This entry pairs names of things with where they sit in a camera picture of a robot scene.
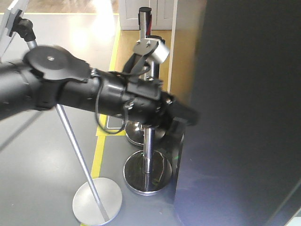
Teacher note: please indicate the chrome stanchion post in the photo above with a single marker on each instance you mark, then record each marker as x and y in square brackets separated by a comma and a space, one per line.
[134, 131]
[148, 171]

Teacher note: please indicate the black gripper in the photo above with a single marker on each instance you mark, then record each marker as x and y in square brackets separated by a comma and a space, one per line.
[145, 102]

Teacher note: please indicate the chrome stanchion post far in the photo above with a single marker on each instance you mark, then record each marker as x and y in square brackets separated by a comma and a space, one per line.
[134, 131]

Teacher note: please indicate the chrome stanchion post near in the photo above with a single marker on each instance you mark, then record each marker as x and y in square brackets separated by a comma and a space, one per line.
[148, 171]

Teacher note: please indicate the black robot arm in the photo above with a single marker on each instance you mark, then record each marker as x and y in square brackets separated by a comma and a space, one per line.
[47, 76]

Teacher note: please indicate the white panel door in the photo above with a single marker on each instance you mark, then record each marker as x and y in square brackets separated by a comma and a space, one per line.
[160, 11]

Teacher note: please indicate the fridge door with shelves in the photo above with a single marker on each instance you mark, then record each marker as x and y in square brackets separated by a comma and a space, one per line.
[241, 164]

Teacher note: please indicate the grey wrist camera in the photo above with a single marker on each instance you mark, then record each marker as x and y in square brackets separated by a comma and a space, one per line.
[152, 48]

